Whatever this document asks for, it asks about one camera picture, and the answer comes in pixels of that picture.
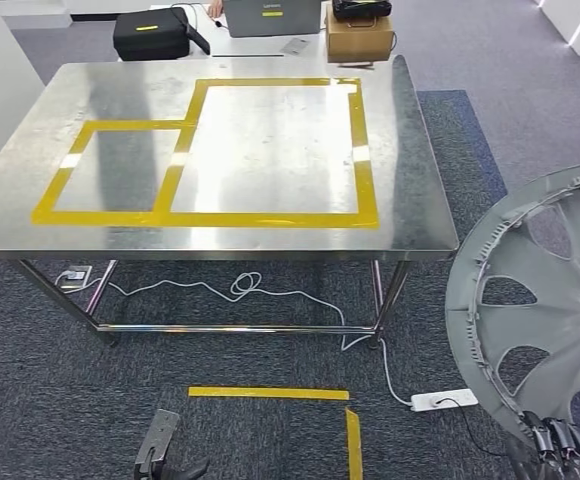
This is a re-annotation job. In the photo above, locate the dark left robot hand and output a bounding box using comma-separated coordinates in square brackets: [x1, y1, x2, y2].
[157, 458, 210, 480]

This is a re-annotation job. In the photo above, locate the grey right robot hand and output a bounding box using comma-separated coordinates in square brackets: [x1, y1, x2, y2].
[507, 410, 580, 480]

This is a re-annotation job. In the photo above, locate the silver plastic wheel cover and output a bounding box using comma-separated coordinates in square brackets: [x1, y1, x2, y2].
[445, 162, 580, 452]

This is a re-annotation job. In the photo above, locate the yellow tape on workbench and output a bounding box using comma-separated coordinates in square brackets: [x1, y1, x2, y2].
[30, 77, 380, 231]

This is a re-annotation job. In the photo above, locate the stainless steel workbench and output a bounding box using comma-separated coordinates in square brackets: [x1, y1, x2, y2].
[0, 54, 460, 349]

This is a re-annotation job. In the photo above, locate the white desk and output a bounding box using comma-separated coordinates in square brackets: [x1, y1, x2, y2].
[119, 3, 332, 62]

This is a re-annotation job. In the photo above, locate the grey laptop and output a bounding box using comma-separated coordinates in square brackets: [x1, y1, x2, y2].
[222, 0, 323, 39]

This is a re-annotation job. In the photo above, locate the black carrying case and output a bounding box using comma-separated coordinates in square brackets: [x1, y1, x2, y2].
[113, 6, 212, 62]

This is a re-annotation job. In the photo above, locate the grey card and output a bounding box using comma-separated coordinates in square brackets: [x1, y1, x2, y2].
[279, 37, 311, 56]

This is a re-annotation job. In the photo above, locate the white power strip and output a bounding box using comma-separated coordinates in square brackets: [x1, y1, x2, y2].
[411, 388, 479, 413]

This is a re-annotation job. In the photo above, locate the brown cardboard box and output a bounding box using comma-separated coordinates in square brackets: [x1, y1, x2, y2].
[325, 5, 396, 64]

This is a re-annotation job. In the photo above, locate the black handheld controller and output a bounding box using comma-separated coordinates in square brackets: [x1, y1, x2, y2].
[332, 0, 393, 21]

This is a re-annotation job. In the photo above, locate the yellow floor tape square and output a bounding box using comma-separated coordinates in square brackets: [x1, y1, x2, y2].
[188, 386, 365, 480]

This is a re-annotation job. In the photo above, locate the white low plinth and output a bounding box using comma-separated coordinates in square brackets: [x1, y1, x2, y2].
[0, 0, 73, 31]

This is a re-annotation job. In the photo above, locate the black floor cable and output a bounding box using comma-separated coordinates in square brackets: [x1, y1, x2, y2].
[435, 397, 508, 460]

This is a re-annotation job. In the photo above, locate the white floor cable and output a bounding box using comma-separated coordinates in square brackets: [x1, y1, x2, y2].
[55, 268, 415, 409]

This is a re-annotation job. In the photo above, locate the white cable plug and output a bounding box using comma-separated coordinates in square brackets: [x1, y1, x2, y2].
[60, 264, 94, 289]

